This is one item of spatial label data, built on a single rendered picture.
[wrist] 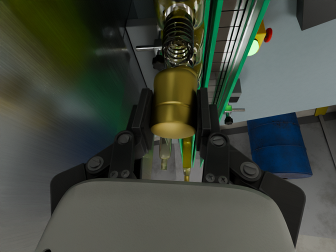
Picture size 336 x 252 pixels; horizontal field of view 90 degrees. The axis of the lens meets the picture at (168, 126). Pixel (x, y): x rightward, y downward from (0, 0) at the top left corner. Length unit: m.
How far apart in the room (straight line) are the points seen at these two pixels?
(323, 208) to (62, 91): 3.04
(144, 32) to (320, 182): 2.92
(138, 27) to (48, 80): 0.33
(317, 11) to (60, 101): 0.61
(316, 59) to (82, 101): 0.83
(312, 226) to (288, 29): 2.65
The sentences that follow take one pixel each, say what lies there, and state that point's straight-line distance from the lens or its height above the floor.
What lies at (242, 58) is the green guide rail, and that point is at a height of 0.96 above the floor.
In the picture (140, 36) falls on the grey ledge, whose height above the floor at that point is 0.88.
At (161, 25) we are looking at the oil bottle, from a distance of 0.22.
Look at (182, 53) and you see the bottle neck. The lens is 0.18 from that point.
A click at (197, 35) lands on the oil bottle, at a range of 0.24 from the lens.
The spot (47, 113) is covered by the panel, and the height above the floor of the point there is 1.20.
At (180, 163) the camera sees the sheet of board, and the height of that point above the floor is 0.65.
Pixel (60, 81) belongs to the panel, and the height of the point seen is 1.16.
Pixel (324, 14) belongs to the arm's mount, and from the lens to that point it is 0.65.
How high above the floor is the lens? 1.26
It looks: 23 degrees down
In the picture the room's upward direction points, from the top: 177 degrees counter-clockwise
